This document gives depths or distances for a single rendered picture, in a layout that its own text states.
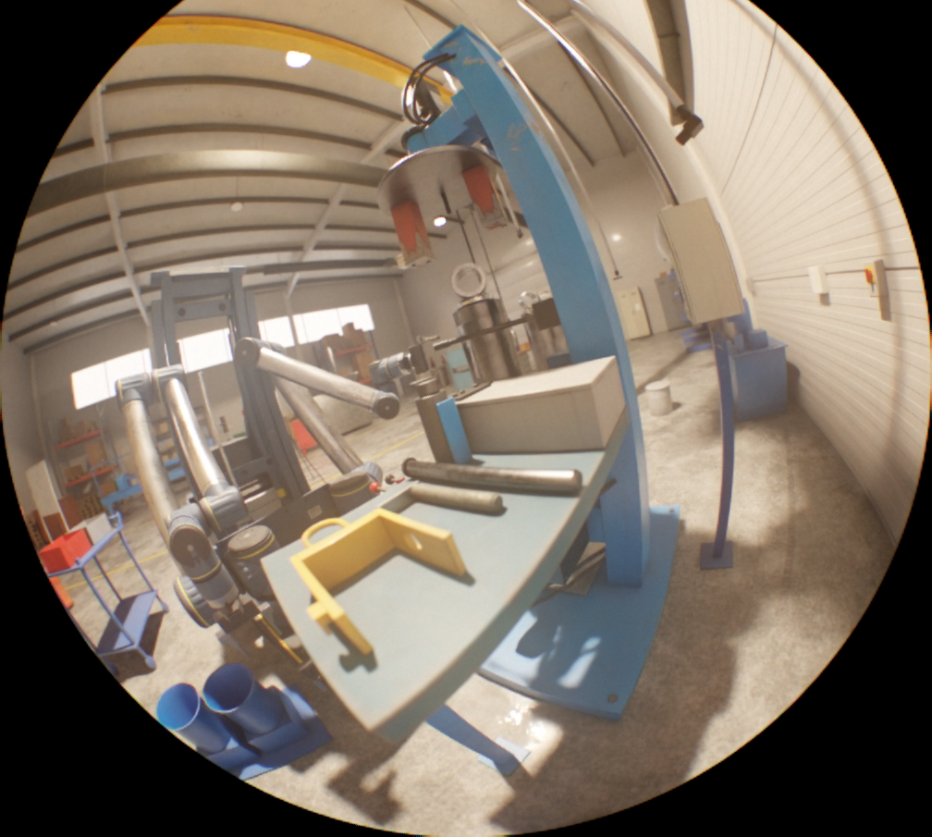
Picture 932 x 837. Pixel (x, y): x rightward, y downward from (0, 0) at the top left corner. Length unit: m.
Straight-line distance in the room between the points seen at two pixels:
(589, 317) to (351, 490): 1.13
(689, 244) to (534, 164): 0.58
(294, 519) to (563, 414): 1.58
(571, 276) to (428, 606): 0.89
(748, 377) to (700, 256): 2.04
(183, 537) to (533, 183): 1.38
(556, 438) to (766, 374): 2.66
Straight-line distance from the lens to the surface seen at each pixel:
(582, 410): 0.54
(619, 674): 1.27
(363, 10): 6.35
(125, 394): 1.48
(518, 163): 1.11
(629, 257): 11.77
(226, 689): 1.74
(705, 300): 1.08
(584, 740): 1.32
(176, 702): 1.87
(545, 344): 2.49
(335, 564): 0.42
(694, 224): 1.11
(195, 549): 0.81
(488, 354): 1.14
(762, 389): 3.08
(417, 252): 1.34
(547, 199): 1.01
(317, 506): 1.88
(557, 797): 1.30
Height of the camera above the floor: 1.30
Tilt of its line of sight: 4 degrees down
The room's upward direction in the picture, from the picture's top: 17 degrees counter-clockwise
